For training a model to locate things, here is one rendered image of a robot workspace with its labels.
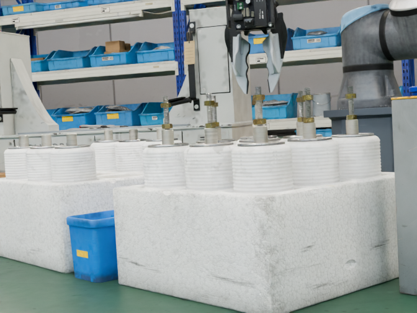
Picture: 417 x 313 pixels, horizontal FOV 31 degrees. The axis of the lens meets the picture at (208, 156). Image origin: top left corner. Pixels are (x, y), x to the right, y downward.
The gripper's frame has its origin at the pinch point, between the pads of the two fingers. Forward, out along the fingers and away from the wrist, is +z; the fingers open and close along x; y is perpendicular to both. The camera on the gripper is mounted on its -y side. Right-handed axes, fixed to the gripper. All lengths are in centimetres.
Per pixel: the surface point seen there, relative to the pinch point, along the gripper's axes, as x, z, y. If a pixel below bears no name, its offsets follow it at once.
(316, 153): 8.5, 11.5, -4.1
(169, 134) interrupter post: -18.2, 7.4, -12.8
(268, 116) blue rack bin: -47, 7, -480
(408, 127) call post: 22.9, 7.9, -1.6
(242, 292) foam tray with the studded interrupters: -3.2, 31.4, 7.9
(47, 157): -52, 12, -36
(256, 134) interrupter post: -0.5, 7.8, 1.6
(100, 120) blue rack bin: -198, 2, -505
